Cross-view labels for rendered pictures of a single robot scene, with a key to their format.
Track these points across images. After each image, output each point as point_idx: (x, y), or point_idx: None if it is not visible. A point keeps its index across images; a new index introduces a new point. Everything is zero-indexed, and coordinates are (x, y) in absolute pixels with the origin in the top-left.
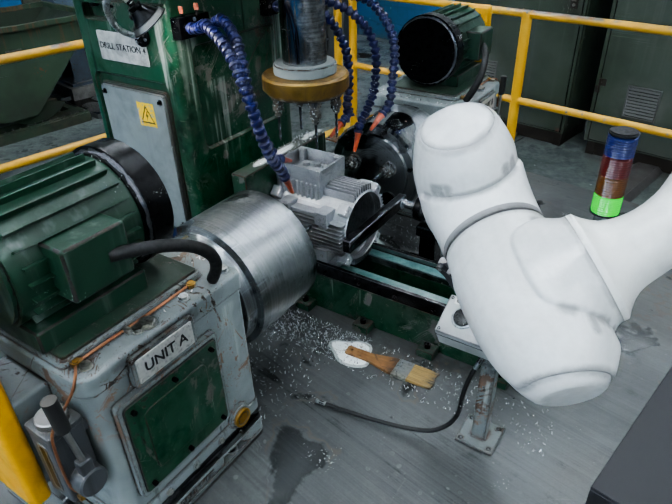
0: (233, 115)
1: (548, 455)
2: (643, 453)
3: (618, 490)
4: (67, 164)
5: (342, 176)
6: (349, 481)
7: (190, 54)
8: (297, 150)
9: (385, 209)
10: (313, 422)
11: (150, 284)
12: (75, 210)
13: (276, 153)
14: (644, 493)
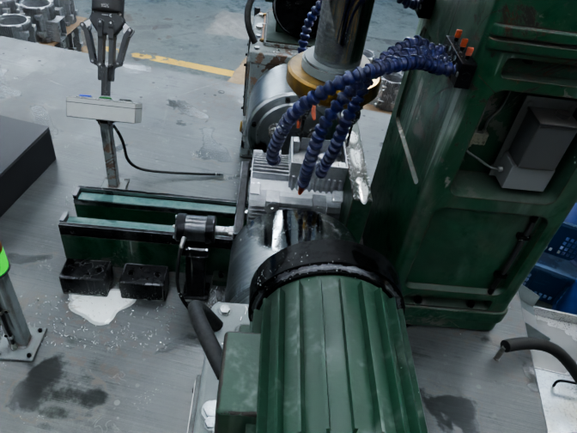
0: (411, 124)
1: (69, 186)
2: (15, 145)
3: (34, 127)
4: None
5: (285, 170)
6: (179, 149)
7: (420, 29)
8: (345, 163)
9: (239, 204)
10: (216, 167)
11: (276, 32)
12: None
13: (355, 149)
14: (21, 129)
